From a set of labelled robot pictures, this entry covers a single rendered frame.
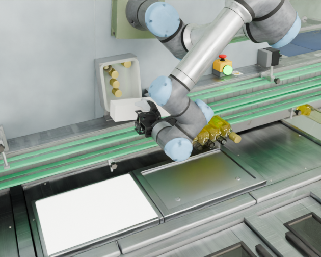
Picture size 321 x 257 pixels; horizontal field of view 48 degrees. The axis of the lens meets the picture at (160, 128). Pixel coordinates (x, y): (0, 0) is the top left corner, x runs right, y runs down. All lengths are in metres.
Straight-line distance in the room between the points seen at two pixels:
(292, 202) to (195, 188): 0.38
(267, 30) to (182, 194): 0.70
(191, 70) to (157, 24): 0.37
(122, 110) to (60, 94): 0.39
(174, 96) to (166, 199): 0.56
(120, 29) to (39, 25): 0.32
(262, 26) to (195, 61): 0.24
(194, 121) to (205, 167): 0.57
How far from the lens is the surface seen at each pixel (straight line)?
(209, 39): 1.05
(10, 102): 1.62
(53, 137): 1.60
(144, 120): 1.24
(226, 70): 1.81
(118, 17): 1.54
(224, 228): 1.40
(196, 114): 1.08
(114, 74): 1.60
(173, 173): 1.60
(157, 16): 1.35
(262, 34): 1.19
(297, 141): 1.95
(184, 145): 1.07
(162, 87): 1.00
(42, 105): 1.64
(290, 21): 1.17
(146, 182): 1.54
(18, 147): 1.60
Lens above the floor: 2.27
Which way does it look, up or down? 55 degrees down
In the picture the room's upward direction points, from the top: 134 degrees clockwise
